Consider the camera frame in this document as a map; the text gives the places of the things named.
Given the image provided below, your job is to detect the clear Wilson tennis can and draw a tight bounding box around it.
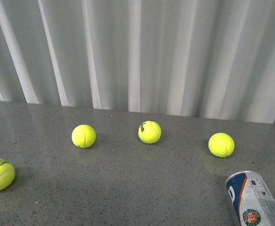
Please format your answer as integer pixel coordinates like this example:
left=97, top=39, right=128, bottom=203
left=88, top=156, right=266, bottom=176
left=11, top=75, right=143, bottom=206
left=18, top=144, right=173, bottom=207
left=226, top=171, right=275, bottom=226

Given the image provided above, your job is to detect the Wilson logo tennis ball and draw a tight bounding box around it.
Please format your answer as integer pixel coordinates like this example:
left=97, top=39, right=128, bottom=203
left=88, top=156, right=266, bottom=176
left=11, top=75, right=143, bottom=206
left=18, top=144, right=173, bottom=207
left=138, top=121, right=162, bottom=144

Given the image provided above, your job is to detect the right plain tennis ball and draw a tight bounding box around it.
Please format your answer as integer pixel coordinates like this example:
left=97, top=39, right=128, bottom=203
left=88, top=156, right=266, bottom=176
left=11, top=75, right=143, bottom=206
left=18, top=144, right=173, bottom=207
left=208, top=132, right=235, bottom=158

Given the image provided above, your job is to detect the white pleated curtain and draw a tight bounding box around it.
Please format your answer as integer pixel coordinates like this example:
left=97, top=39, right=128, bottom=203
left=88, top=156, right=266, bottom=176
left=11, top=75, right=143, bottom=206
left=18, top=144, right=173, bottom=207
left=0, top=0, right=275, bottom=123

